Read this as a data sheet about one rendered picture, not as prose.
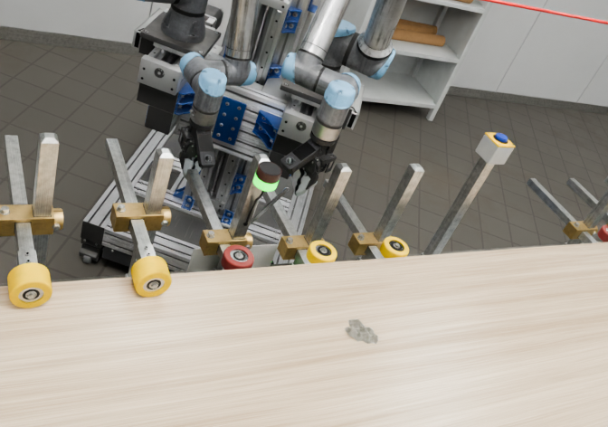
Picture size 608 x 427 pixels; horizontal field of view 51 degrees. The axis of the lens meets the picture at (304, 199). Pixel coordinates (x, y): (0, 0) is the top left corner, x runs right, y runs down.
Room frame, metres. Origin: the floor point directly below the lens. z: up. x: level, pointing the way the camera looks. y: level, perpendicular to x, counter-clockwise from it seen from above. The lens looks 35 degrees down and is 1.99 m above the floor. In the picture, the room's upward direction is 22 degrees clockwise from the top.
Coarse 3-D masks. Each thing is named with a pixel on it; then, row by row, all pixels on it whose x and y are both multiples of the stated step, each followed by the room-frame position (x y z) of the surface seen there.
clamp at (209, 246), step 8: (216, 232) 1.30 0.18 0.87; (224, 232) 1.31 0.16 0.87; (248, 232) 1.35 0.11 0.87; (200, 240) 1.29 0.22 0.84; (208, 240) 1.26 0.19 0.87; (216, 240) 1.27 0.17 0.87; (224, 240) 1.28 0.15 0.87; (232, 240) 1.30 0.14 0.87; (240, 240) 1.31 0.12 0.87; (248, 240) 1.33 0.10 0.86; (208, 248) 1.25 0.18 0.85; (216, 248) 1.27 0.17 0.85; (248, 248) 1.32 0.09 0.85
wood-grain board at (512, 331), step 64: (448, 256) 1.57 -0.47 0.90; (512, 256) 1.70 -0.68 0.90; (576, 256) 1.86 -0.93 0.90; (0, 320) 0.77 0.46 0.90; (64, 320) 0.83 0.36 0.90; (128, 320) 0.89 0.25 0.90; (192, 320) 0.96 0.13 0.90; (256, 320) 1.03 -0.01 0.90; (320, 320) 1.11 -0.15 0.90; (384, 320) 1.20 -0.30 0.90; (448, 320) 1.29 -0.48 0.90; (512, 320) 1.40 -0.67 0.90; (576, 320) 1.51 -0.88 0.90; (0, 384) 0.65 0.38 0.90; (64, 384) 0.70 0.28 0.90; (128, 384) 0.75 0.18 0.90; (192, 384) 0.80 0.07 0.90; (256, 384) 0.86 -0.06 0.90; (320, 384) 0.93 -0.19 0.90; (384, 384) 1.00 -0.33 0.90; (448, 384) 1.07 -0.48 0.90; (512, 384) 1.16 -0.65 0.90; (576, 384) 1.25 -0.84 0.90
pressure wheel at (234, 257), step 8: (232, 248) 1.22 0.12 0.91; (240, 248) 1.24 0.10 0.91; (224, 256) 1.19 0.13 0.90; (232, 256) 1.20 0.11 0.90; (240, 256) 1.20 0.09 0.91; (248, 256) 1.22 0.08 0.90; (224, 264) 1.18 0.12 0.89; (232, 264) 1.17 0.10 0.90; (240, 264) 1.18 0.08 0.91; (248, 264) 1.19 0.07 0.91
